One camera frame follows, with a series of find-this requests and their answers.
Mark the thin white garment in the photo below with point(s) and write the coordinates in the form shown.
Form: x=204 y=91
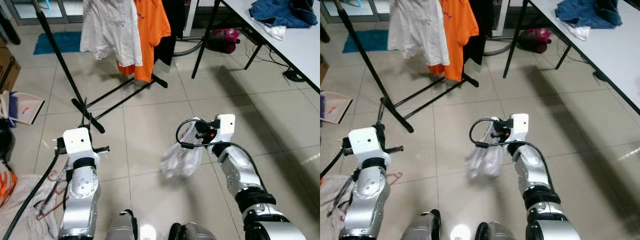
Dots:
x=482 y=160
x=182 y=160

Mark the blue jeans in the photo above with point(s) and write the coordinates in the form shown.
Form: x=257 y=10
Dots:
x=585 y=12
x=280 y=12

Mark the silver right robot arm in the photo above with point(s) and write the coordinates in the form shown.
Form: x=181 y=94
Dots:
x=535 y=170
x=240 y=170

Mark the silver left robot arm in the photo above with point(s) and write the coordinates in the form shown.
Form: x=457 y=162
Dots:
x=372 y=200
x=82 y=200

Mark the chrome black clothes rack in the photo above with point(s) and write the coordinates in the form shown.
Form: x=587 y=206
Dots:
x=402 y=122
x=97 y=125

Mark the white dustpan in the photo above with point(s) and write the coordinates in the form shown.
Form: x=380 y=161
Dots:
x=335 y=107
x=25 y=107

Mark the grey left robot leg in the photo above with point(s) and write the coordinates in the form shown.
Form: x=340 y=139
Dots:
x=120 y=227
x=420 y=227

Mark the grey robot leg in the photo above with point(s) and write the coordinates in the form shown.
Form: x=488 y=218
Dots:
x=420 y=227
x=120 y=227
x=500 y=232
x=192 y=232

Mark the pink vacuum cleaner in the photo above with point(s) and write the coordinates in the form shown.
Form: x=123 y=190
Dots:
x=222 y=40
x=532 y=40

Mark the black bag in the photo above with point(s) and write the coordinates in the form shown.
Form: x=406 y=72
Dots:
x=5 y=140

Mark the grey right robot leg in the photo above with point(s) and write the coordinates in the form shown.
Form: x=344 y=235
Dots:
x=192 y=232
x=500 y=232

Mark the orange plastic bag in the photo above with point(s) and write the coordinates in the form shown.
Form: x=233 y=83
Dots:
x=6 y=187

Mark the orange polo shirt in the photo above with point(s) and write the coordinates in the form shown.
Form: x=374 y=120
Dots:
x=152 y=35
x=462 y=35

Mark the black power adapter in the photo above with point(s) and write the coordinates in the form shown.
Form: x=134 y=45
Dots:
x=294 y=75

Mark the teal floor mat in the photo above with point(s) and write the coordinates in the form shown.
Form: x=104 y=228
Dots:
x=55 y=42
x=365 y=41

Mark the black shirt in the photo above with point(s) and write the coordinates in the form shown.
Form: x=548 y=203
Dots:
x=175 y=20
x=485 y=20

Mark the white short sleeve shirt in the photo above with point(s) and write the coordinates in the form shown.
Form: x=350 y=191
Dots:
x=417 y=30
x=110 y=30

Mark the small white cloth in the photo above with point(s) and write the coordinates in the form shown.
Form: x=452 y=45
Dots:
x=275 y=32
x=580 y=32

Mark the printed brown cardboard box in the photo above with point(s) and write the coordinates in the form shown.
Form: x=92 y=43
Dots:
x=7 y=70

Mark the white table black legs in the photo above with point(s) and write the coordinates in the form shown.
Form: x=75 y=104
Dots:
x=300 y=50

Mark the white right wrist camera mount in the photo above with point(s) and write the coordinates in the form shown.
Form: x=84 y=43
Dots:
x=520 y=125
x=226 y=125

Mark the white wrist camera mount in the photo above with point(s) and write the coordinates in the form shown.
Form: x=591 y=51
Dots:
x=226 y=125
x=77 y=142
x=520 y=125
x=367 y=142

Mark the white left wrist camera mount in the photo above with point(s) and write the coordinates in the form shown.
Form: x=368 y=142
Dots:
x=77 y=142
x=367 y=142

